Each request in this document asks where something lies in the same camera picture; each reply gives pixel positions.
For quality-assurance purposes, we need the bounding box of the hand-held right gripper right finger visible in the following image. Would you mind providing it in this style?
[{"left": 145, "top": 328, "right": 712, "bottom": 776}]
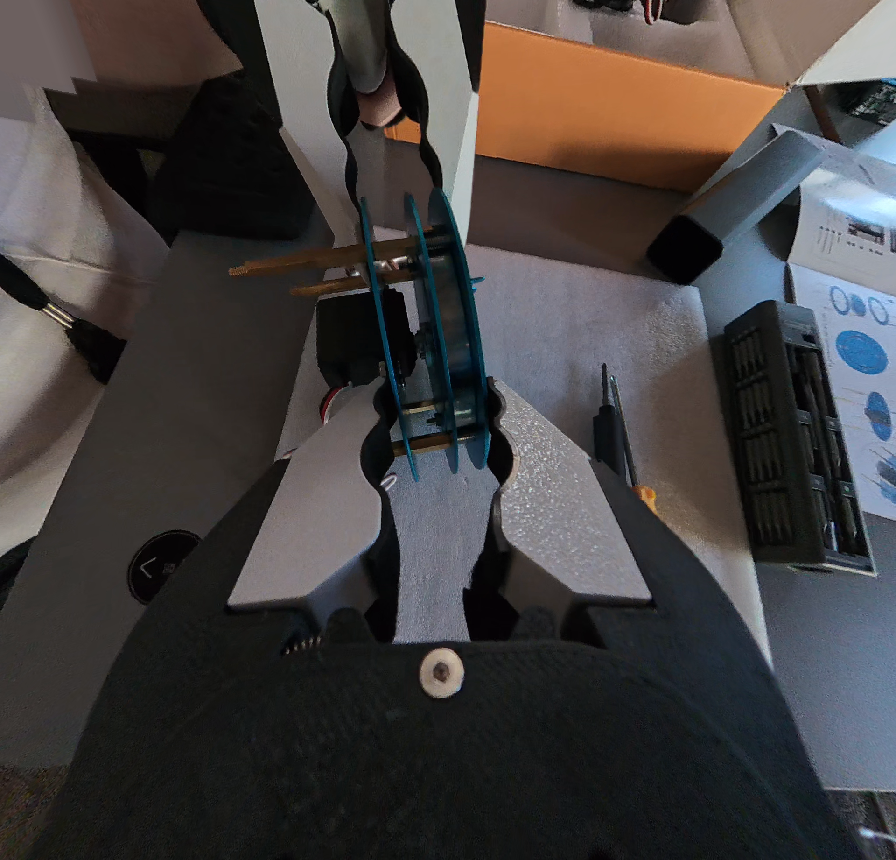
[{"left": 463, "top": 377, "right": 658, "bottom": 642}]

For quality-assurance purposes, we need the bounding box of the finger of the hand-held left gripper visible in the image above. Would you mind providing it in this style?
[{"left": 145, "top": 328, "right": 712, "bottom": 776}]
[
  {"left": 253, "top": 0, "right": 366, "bottom": 246},
  {"left": 391, "top": 0, "right": 482, "bottom": 246}
]

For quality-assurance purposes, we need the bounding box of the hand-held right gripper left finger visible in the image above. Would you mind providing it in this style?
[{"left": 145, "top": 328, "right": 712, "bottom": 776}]
[{"left": 225, "top": 375, "right": 400, "bottom": 642}]

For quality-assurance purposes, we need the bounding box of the blue round base plate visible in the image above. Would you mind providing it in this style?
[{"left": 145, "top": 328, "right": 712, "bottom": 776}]
[{"left": 358, "top": 188, "right": 490, "bottom": 483}]

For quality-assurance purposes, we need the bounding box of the person's left forearm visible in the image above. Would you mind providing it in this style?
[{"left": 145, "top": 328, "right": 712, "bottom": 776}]
[{"left": 59, "top": 0, "right": 242, "bottom": 87}]

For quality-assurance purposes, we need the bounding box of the round black desk sticker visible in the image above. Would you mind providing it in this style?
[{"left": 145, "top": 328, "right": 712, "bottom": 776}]
[{"left": 127, "top": 529, "right": 204, "bottom": 605}]

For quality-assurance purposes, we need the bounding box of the person's left hand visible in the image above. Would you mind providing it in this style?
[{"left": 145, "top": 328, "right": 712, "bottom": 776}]
[{"left": 357, "top": 76, "right": 406, "bottom": 130}]

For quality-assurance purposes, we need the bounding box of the black precision screwdriver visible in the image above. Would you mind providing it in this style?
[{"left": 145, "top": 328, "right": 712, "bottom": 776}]
[{"left": 591, "top": 363, "right": 627, "bottom": 479}]

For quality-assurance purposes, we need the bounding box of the black perforated box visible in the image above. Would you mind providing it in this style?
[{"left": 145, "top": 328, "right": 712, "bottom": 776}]
[{"left": 150, "top": 76, "right": 316, "bottom": 241}]

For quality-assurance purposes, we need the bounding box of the orange cardboard box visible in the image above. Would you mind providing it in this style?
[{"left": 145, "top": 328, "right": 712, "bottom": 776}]
[{"left": 384, "top": 0, "right": 896, "bottom": 192}]

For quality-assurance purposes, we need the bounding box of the black servo motor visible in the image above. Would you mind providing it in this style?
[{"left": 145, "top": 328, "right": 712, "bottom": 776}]
[{"left": 316, "top": 289, "right": 410, "bottom": 388}]

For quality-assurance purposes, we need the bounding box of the white foam sheet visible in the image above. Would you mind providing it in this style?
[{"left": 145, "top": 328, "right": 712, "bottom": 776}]
[{"left": 276, "top": 240, "right": 774, "bottom": 672}]

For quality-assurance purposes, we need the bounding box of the black screwdriver bit tray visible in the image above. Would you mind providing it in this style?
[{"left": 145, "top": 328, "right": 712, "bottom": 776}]
[{"left": 710, "top": 300, "right": 879, "bottom": 577}]

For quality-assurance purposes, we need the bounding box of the black badge reel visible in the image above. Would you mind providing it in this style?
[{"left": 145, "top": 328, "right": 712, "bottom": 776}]
[{"left": 0, "top": 254, "right": 128, "bottom": 385}]

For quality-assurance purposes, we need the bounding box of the person's white shirt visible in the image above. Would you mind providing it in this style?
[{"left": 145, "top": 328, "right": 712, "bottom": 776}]
[{"left": 0, "top": 86, "right": 172, "bottom": 560}]

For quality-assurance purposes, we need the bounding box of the dark grey case sleeve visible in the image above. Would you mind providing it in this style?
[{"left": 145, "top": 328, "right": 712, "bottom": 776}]
[{"left": 645, "top": 135, "right": 823, "bottom": 287}]

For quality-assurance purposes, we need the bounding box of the printed instruction manual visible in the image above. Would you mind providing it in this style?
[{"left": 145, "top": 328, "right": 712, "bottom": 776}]
[{"left": 773, "top": 121, "right": 896, "bottom": 521}]

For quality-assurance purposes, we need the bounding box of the orange handled screwdriver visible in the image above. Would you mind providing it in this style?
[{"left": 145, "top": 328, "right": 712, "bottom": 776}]
[{"left": 609, "top": 377, "right": 659, "bottom": 518}]

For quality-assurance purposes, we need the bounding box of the red white black servo cable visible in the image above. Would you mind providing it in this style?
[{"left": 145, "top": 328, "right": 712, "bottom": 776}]
[{"left": 318, "top": 382, "right": 400, "bottom": 491}]

